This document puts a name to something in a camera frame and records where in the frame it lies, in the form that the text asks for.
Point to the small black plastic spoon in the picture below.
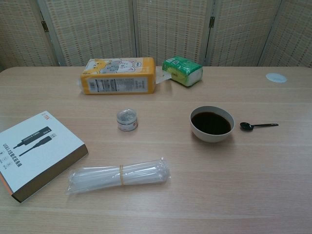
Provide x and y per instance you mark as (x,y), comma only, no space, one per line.
(245,126)

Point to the white bowl of dark liquid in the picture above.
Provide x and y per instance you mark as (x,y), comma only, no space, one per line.
(210,138)

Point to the small round clear tin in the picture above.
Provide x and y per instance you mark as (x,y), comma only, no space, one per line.
(127,122)

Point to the yellow cat print tissue pack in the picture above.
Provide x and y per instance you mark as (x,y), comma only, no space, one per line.
(117,85)

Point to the green tissue pack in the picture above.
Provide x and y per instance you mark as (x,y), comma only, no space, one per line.
(182,70)

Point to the yellow rubber band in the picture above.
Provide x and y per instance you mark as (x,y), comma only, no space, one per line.
(122,175)

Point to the clear wrapped straw bundle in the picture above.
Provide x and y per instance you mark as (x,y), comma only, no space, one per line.
(102,176)

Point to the woven folding screen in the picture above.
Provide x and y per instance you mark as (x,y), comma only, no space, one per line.
(170,29)

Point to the white round table grommet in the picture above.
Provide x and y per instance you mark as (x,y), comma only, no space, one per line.
(276,77)

